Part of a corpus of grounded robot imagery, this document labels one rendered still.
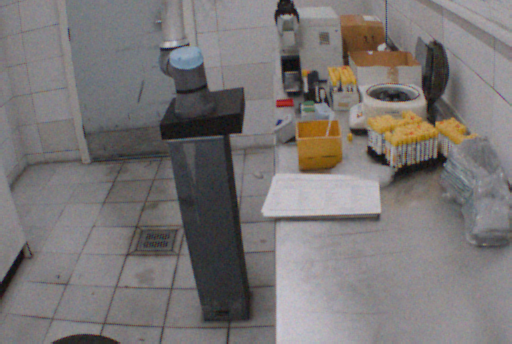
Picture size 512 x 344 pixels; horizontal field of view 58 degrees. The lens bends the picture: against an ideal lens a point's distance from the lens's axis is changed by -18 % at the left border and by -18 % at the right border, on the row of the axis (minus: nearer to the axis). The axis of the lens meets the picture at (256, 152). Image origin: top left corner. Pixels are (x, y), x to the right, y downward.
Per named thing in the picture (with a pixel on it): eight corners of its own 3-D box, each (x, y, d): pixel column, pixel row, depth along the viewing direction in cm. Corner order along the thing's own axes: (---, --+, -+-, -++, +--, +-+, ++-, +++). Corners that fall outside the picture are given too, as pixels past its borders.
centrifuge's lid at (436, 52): (425, 31, 180) (445, 35, 179) (420, 94, 191) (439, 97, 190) (434, 45, 161) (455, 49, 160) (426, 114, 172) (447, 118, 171)
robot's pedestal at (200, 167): (204, 320, 228) (167, 141, 192) (207, 294, 246) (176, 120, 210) (248, 319, 227) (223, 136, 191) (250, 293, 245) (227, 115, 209)
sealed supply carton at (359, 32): (341, 44, 298) (338, 14, 291) (380, 44, 295) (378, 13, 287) (342, 58, 270) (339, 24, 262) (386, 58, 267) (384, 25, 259)
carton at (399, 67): (349, 83, 232) (347, 50, 226) (409, 81, 230) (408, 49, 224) (357, 102, 209) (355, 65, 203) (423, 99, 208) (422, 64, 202)
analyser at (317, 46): (280, 66, 263) (275, 8, 251) (336, 63, 262) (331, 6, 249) (282, 85, 235) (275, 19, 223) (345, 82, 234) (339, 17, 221)
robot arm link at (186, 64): (181, 93, 186) (174, 56, 181) (169, 85, 197) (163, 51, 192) (212, 83, 191) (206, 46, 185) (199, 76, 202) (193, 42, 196)
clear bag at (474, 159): (429, 178, 148) (432, 119, 140) (471, 166, 152) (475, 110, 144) (473, 219, 125) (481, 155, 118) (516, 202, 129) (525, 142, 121)
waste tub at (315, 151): (298, 151, 174) (295, 121, 170) (340, 149, 172) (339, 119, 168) (298, 170, 162) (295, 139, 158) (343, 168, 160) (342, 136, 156)
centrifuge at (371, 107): (350, 112, 201) (348, 80, 196) (423, 112, 195) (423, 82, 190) (348, 138, 180) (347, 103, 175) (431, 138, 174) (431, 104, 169)
